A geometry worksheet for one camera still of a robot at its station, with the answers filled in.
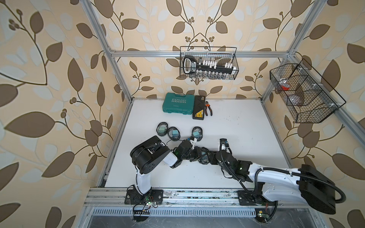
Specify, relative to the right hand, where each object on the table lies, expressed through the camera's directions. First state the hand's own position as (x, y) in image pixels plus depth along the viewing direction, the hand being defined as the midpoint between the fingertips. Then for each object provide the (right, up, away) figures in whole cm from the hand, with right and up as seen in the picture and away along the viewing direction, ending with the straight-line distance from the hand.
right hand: (209, 152), depth 84 cm
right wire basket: (+51, +32, -10) cm, 61 cm away
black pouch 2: (-2, -2, 0) cm, 3 cm away
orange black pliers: (+4, +30, +32) cm, 44 cm away
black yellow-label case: (-4, +27, +28) cm, 39 cm away
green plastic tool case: (-20, +31, +28) cm, 46 cm away
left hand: (-1, -1, +3) cm, 3 cm away
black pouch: (-6, +10, +13) cm, 18 cm away
